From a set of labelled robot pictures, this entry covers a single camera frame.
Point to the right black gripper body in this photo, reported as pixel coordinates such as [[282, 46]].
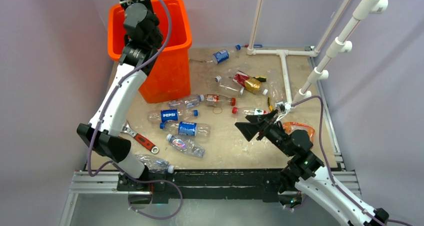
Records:
[[275, 134]]

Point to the orange snack pouch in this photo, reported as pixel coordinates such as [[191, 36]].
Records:
[[290, 127]]

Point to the red white label bottle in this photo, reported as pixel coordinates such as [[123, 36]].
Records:
[[248, 111]]

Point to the red cap small bottle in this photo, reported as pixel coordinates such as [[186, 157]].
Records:
[[217, 100]]

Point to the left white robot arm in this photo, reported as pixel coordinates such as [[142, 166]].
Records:
[[143, 44]]

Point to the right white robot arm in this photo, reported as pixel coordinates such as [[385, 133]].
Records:
[[307, 173]]

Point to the orange plastic bin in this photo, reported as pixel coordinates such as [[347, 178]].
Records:
[[169, 76]]

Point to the red gold snack wrapper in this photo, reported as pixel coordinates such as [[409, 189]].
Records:
[[251, 84]]

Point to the large clear bottle white cap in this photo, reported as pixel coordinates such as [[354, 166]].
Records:
[[226, 86]]

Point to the crushed red blue label bottle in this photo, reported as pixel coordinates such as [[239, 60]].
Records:
[[185, 145]]

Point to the blue label clear bottle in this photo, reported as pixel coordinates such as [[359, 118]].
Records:
[[191, 129]]

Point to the small clear bottle white cap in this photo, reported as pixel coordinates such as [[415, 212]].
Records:
[[186, 102]]

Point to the Pepsi label clear bottle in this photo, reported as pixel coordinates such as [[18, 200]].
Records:
[[157, 116]]

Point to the blue label bottle far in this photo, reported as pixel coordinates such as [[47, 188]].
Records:
[[224, 54]]

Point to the blue cap pen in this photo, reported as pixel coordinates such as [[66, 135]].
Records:
[[254, 46]]

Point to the crushed bottle at table edge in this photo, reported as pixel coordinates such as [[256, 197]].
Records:
[[156, 164]]

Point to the white PVC diagonal pole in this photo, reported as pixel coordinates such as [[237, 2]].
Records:
[[340, 44]]

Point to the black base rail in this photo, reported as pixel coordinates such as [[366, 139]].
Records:
[[267, 185]]

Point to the white PVC pipe frame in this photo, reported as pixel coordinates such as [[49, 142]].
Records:
[[292, 28]]

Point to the red handle adjustable wrench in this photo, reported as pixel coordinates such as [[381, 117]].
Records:
[[143, 141]]

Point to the aluminium frame rail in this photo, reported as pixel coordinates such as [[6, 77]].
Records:
[[104, 183]]

